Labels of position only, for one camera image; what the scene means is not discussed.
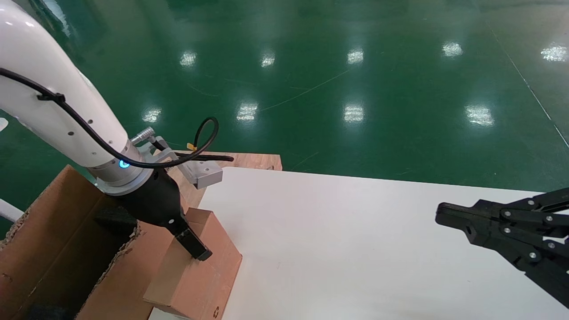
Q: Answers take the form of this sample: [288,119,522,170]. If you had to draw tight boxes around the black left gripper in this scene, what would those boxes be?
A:
[113,169,213,262]

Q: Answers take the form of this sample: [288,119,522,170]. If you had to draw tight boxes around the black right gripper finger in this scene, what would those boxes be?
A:
[462,224,569,307]
[436,188,569,227]

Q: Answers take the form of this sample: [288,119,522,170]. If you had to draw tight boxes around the small brown cardboard box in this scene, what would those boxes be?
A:
[143,208,243,320]

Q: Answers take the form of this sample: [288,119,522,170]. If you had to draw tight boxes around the large brown cardboard box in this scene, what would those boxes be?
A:
[0,164,178,320]

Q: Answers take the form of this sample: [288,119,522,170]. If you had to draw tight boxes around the black foam insert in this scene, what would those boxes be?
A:
[94,205,139,238]

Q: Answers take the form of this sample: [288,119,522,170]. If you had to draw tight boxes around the wooden board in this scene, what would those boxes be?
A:
[153,151,283,209]

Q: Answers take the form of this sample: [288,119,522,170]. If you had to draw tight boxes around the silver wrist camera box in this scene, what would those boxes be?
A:
[180,160,224,190]

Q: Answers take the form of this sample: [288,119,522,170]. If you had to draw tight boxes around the short black looped cable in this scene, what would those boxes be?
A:
[151,139,235,163]

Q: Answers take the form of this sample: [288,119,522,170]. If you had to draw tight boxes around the silver camera bracket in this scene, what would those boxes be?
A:
[131,127,189,178]

